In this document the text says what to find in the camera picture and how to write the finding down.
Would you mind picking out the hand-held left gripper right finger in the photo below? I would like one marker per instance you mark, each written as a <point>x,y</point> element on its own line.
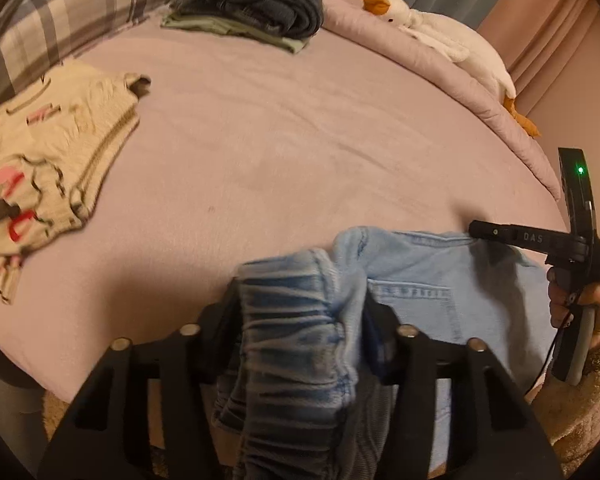
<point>380,327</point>

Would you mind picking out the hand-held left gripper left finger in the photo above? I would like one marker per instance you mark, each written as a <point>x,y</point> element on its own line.
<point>211,329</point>

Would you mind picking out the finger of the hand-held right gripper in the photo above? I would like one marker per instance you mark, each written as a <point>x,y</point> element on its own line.
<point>520,237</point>

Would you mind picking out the light blue denim pants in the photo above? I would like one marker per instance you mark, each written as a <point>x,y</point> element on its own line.
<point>420,270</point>

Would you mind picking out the person's right forearm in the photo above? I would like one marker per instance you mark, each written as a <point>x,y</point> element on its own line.
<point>595,410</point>

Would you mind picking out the pink curtain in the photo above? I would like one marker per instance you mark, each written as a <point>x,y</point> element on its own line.
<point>555,25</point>

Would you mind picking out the pink bed sheet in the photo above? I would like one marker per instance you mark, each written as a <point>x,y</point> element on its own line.
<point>280,150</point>

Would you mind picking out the pink quilt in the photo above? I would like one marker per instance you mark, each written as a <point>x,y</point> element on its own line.
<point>430,60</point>

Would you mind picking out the white goose plush toy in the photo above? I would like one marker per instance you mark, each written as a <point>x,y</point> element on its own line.
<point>445,35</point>

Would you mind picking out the cream printed sweater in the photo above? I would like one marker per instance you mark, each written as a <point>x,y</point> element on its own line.
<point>45,160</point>

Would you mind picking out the green folded garment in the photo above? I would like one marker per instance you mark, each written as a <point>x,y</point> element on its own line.
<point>215,26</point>

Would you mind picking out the plaid pillow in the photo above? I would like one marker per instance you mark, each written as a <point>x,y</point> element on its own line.
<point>60,15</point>

